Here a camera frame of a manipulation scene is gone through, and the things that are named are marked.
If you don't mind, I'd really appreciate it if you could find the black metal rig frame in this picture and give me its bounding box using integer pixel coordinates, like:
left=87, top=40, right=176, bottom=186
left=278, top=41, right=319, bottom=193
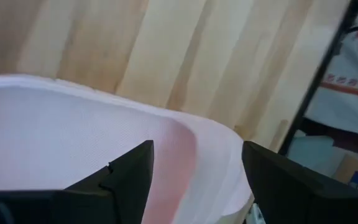
left=277, top=0, right=358, bottom=156

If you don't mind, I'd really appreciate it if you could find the cardboard box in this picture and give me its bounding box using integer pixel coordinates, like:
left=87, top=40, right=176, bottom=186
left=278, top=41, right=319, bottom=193
left=334, top=154, right=358, bottom=194

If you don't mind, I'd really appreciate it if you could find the pink slide sandal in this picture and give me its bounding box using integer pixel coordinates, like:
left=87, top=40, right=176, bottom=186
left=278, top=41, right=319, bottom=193
left=0, top=73, right=255, bottom=224

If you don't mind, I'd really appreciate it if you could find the person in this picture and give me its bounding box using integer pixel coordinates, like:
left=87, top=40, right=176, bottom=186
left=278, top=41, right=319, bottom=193
left=305, top=0, right=358, bottom=138

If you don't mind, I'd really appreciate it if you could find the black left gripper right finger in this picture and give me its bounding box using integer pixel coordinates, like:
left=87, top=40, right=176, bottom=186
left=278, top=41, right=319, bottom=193
left=242, top=140, right=358, bottom=224

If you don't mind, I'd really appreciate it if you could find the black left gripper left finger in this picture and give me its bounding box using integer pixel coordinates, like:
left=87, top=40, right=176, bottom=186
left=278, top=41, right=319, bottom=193
left=0, top=139, right=155, bottom=224

